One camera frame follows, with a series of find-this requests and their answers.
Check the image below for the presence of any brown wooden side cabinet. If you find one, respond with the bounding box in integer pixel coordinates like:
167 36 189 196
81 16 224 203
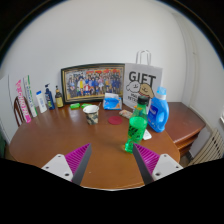
164 101 207 158

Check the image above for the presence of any blue tissue pack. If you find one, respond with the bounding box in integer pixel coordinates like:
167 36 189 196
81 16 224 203
102 92 123 111

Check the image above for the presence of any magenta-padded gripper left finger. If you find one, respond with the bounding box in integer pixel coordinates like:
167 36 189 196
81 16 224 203
41 143 93 186

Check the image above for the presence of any white paper gift bag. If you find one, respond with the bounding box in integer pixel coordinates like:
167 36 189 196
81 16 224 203
122 49 164 111

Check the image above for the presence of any green white toothpaste box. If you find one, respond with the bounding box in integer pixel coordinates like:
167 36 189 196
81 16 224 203
22 74 39 118

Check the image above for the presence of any pink toothpaste box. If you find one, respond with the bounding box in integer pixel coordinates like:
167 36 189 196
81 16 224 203
14 79 32 124

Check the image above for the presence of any white tube bottle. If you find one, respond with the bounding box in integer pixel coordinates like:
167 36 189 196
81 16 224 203
35 90 48 114

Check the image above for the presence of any framed group photo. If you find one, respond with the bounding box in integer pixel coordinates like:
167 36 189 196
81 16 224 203
60 63 126 104

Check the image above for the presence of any white radiator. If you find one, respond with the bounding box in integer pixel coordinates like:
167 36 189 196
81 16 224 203
188 128 224 167

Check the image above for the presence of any dark wooden chair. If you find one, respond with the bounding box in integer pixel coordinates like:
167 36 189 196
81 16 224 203
13 95 27 127

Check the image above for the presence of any small white packet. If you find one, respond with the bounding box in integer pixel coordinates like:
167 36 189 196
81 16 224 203
142 129 153 141

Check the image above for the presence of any flat round red coaster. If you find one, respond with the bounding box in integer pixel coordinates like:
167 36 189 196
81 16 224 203
107 115 124 126

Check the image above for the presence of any green plastic drink bottle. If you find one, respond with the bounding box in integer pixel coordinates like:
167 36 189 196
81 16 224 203
124 95 150 154

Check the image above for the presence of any blue laundry detergent bottle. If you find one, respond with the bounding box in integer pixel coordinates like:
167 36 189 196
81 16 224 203
147 86 170 134

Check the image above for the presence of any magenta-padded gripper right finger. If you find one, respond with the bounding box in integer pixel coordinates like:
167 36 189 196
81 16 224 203
132 143 184 185

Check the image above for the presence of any amber pump bottle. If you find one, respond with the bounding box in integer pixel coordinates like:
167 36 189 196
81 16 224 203
54 85 65 109

